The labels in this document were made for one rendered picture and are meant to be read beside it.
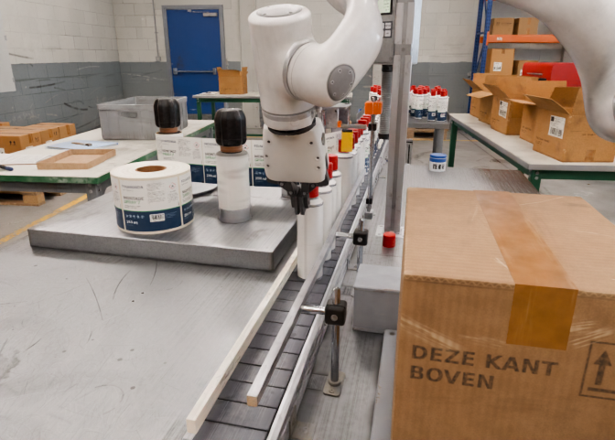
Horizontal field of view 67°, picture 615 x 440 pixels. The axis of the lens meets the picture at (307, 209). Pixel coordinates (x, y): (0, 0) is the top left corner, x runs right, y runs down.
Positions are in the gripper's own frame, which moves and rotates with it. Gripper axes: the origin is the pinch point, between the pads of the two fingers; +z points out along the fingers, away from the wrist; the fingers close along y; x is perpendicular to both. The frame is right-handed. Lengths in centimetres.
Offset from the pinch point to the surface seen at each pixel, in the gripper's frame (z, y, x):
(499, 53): 234, -148, -712
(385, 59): -4, -11, -55
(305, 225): 8.5, 0.6, -3.4
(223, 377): 5.0, 3.8, 31.7
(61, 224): 25, 71, -16
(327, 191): 8.0, -1.9, -14.0
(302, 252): 14.0, 1.3, -1.6
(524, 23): 193, -181, -729
